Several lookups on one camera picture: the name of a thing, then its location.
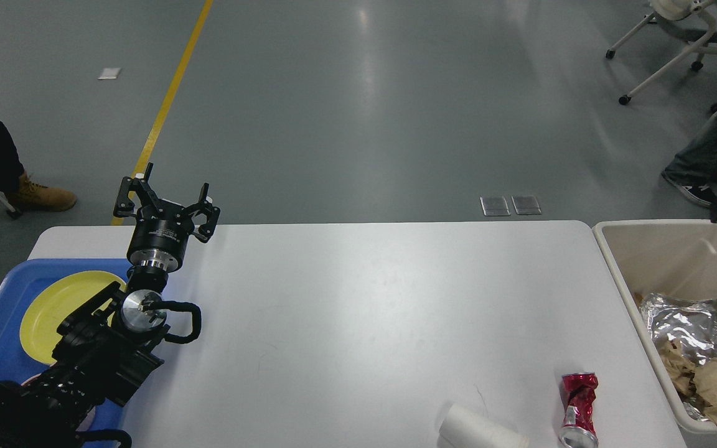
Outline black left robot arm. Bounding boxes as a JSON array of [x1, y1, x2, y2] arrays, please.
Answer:
[[0, 164, 221, 447]]

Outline beige plastic bin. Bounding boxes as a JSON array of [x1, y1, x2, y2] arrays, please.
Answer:
[[593, 220, 717, 447]]

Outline office chair base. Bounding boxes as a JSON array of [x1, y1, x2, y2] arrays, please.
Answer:
[[605, 1, 717, 114]]

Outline red wrapper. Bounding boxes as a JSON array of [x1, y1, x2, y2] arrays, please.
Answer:
[[561, 372, 599, 436]]

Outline yellow plate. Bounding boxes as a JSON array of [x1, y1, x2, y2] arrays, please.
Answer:
[[18, 271, 126, 366]]

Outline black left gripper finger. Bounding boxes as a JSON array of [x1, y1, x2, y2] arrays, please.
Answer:
[[113, 164, 176, 223], [176, 182, 221, 243]]

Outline metal can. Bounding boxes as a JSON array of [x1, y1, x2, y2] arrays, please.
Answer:
[[558, 406, 598, 447]]

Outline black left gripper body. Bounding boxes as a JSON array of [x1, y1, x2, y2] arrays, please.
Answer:
[[127, 217, 195, 273]]

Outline blue plastic tray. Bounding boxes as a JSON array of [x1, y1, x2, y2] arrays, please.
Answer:
[[0, 259, 145, 447]]

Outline foil sheet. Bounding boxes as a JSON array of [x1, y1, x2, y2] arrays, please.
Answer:
[[637, 293, 717, 366]]

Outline white paper cup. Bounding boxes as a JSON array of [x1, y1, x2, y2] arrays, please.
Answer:
[[439, 404, 530, 447]]

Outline metal floor socket plates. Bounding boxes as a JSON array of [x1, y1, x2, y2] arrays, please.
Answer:
[[480, 195, 543, 217]]

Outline white floor marker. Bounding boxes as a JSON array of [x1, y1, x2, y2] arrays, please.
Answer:
[[97, 67, 122, 80]]

